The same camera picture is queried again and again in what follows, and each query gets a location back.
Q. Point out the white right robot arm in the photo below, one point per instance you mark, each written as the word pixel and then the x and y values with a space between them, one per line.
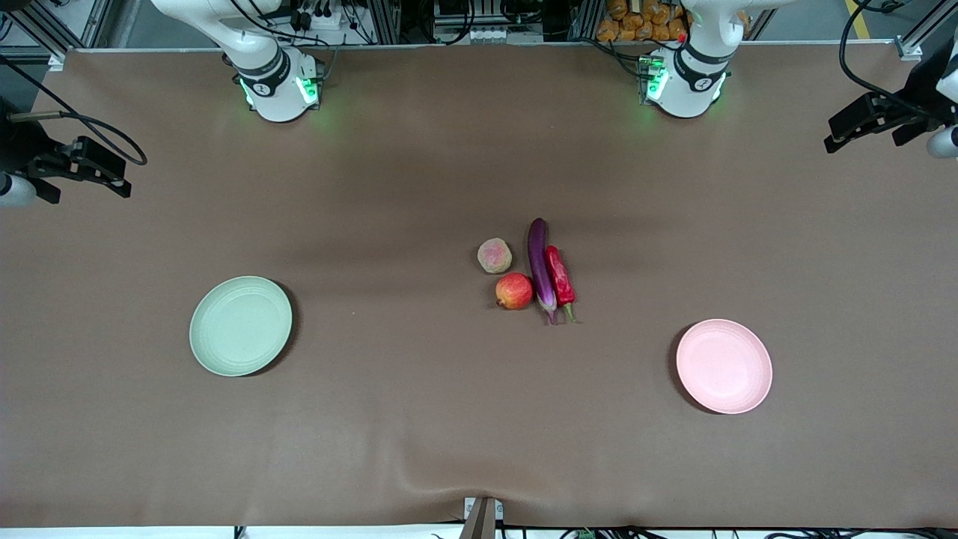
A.
pixel 273 97

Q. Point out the long purple eggplant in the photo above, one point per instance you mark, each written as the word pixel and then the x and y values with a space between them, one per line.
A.
pixel 539 262

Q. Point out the aluminium frame profile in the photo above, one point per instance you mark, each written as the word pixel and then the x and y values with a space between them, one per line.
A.
pixel 909 49
pixel 56 61

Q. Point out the white power strip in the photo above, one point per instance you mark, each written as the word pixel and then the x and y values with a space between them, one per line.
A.
pixel 318 19

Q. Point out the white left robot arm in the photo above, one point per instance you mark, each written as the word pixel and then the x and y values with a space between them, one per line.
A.
pixel 685 93

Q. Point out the pink yellow peach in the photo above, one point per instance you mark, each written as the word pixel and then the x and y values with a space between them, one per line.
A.
pixel 495 256

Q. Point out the orange packaged snacks pile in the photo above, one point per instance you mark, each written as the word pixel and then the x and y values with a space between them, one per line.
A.
pixel 636 19

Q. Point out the pink round plate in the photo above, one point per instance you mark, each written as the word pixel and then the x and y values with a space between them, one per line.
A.
pixel 724 367

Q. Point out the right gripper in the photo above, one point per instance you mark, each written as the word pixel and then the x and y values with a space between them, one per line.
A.
pixel 21 147

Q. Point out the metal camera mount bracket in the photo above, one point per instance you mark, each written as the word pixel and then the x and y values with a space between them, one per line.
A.
pixel 483 520

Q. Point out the pale green round plate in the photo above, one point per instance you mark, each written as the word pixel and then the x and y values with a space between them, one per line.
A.
pixel 239 337

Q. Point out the red pomegranate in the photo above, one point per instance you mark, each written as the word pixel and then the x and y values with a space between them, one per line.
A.
pixel 513 291

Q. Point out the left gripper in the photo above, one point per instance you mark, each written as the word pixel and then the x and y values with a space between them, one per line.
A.
pixel 918 106

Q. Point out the table cover mat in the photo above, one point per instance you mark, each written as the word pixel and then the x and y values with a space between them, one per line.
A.
pixel 449 412

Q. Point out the red chili pepper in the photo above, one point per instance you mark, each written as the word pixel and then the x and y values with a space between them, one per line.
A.
pixel 559 277

